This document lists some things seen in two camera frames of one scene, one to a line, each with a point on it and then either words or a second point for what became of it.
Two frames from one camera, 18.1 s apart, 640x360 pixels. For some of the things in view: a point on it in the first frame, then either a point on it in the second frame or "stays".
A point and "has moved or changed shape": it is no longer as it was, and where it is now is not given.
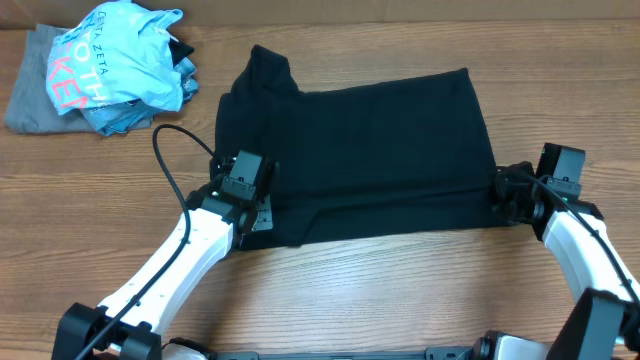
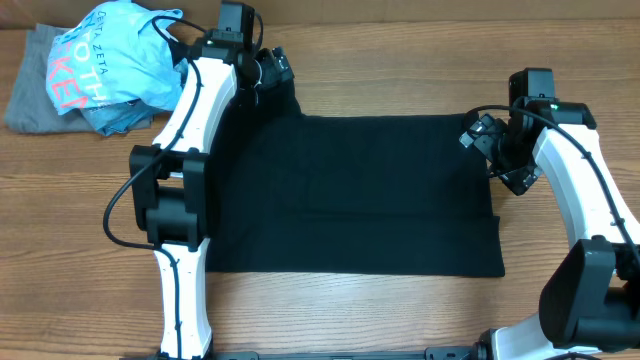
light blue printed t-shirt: [111, 52] stays
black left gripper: [265, 215] to [271, 75]
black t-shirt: [361, 159] has moved or changed shape
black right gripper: [507, 187] to [493, 151]
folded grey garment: [30, 108] stays
